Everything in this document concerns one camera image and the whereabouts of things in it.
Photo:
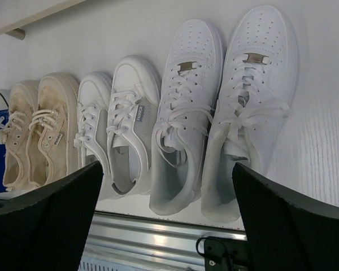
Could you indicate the small white fashion sneaker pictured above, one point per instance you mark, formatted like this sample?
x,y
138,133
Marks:
x,y
132,114
92,109

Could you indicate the beige wooden shoe shelf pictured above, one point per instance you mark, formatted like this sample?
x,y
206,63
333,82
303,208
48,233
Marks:
x,y
14,14

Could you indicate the beige canvas sneaker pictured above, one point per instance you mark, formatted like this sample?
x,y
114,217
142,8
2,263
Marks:
x,y
23,102
50,148

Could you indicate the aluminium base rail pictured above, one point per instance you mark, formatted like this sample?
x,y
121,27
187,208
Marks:
x,y
122,242

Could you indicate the large white sneaker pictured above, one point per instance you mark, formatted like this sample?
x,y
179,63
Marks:
x,y
190,86
260,77

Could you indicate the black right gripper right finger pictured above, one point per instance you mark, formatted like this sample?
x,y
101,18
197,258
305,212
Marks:
x,y
285,229

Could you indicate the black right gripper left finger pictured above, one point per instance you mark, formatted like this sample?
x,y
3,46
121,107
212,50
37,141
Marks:
x,y
47,228

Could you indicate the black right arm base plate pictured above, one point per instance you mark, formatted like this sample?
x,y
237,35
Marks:
x,y
224,254

